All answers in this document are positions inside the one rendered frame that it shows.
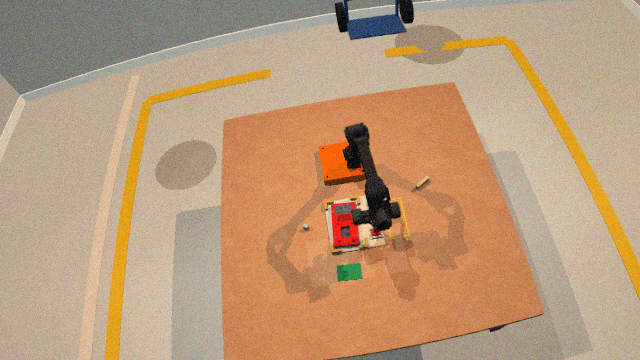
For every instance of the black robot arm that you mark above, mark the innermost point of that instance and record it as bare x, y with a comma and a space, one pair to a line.
359, 152

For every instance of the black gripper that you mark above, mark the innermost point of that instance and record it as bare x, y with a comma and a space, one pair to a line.
363, 217

